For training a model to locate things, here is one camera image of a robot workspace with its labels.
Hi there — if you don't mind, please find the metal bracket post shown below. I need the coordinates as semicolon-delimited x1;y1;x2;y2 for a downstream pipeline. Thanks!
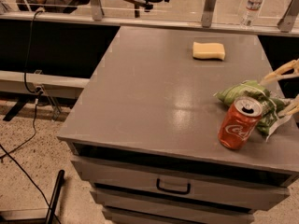
90;0;104;21
278;0;299;33
201;0;217;28

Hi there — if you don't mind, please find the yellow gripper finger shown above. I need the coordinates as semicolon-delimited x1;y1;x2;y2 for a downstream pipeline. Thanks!
260;59;299;86
278;94;299;117

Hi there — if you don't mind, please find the black drawer handle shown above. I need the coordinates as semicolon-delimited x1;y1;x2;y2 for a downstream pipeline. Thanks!
156;178;191;195

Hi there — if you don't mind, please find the metal bracket post right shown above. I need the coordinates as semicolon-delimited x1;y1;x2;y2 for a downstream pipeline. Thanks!
278;0;299;33

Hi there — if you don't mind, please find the black power cable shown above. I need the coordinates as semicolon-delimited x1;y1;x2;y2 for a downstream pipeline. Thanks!
23;8;45;95

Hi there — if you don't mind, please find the metal bracket post middle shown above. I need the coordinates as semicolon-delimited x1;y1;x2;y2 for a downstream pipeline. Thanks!
201;0;217;28

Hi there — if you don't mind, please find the black floor cable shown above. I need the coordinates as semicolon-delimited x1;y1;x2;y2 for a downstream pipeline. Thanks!
0;98;62;224

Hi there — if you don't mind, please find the clear plastic water bottle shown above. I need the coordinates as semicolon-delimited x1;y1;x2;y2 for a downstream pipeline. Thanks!
240;0;263;27

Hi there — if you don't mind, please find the orange coke can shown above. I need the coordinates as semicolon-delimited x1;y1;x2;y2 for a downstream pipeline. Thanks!
218;96;263;150

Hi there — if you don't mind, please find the metal bracket post left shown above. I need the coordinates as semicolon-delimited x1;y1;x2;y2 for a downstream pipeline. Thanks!
90;0;104;21

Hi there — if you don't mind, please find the black metal stand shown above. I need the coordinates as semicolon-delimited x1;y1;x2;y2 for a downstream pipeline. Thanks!
0;170;65;224

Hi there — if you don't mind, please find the green jalapeno chip bag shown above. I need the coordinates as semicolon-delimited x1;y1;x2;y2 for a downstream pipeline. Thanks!
214;80;292;138

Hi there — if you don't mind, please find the grey drawer cabinet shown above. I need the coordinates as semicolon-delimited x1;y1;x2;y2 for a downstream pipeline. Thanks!
59;26;299;224

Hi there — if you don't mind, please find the yellow sponge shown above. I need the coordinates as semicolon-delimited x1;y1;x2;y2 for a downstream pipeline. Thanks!
192;42;225;61

